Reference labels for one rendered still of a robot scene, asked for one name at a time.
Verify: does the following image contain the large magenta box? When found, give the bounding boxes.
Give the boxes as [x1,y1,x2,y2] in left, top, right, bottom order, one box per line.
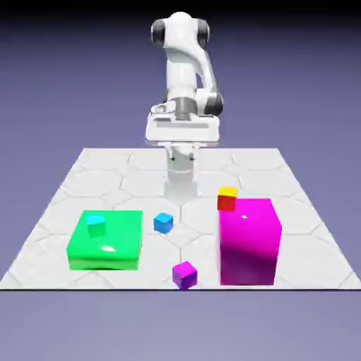
[218,197,283,286]

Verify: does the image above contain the small cyan cube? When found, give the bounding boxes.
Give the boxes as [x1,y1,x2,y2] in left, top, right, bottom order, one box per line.
[85,213,106,238]

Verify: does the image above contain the small yellow cube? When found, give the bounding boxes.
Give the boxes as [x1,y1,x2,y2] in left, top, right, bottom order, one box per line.
[216,185,238,213]

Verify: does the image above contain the large green box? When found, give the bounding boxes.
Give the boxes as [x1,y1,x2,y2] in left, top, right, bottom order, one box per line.
[66,209,144,271]

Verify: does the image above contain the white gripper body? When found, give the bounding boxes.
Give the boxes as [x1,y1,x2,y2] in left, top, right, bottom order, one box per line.
[145,111,221,148]

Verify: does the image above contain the small blue cube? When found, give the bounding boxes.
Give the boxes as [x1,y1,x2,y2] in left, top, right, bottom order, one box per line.
[153,212,174,235]

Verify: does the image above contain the small purple cube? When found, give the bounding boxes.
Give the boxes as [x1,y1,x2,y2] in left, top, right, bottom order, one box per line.
[172,260,199,290]

